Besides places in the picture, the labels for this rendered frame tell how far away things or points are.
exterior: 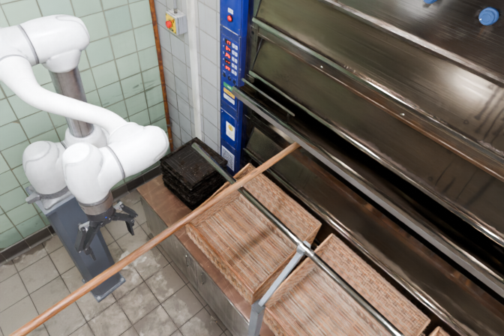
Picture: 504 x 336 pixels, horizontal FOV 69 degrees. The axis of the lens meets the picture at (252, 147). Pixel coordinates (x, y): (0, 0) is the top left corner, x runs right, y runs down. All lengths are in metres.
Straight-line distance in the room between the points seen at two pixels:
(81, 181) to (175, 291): 1.76
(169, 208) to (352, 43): 1.45
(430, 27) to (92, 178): 1.02
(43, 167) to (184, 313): 1.34
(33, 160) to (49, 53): 0.54
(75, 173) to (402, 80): 1.00
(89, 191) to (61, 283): 1.88
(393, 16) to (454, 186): 0.59
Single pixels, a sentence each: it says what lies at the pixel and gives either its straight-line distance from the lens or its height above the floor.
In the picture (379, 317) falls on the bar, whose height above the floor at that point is 1.17.
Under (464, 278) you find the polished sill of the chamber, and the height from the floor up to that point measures 1.17.
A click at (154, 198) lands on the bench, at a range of 2.34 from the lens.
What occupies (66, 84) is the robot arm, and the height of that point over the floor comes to 1.59.
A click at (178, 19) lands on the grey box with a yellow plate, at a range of 2.10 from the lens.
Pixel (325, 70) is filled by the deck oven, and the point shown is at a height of 1.65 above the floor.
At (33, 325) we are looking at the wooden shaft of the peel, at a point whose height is 1.20.
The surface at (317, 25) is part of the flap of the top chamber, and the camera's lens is 1.43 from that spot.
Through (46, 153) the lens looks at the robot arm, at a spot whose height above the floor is 1.27.
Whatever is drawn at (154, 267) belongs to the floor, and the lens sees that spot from 2.76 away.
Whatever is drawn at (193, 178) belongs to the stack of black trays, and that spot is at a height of 0.83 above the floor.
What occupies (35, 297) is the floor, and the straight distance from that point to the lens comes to 2.90.
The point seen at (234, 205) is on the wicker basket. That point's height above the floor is 0.59.
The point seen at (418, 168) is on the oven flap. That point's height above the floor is 1.50.
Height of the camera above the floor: 2.43
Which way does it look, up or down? 45 degrees down
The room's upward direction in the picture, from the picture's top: 5 degrees clockwise
